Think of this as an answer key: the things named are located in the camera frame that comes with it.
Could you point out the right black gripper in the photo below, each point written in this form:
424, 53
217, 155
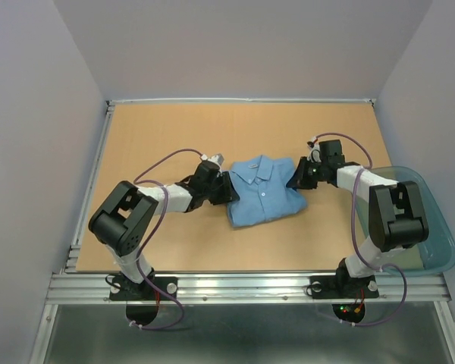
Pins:
298, 179

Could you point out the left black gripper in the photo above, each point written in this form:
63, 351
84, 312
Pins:
227, 193

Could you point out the blue long sleeve shirt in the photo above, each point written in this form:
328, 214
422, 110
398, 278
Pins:
261, 184

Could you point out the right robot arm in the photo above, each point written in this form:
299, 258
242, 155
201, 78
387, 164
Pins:
396, 222

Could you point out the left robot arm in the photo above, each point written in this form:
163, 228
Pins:
122, 219

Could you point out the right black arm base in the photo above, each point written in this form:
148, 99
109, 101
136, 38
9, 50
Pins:
349, 294

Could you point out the translucent teal plastic bin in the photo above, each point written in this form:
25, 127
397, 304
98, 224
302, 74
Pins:
436, 212

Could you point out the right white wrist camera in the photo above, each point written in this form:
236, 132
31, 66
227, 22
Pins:
314, 150

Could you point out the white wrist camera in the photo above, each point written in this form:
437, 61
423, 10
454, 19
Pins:
217, 159
314, 150

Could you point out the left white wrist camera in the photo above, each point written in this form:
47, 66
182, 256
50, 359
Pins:
217, 159

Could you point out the aluminium mounting rail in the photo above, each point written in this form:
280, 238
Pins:
245, 318

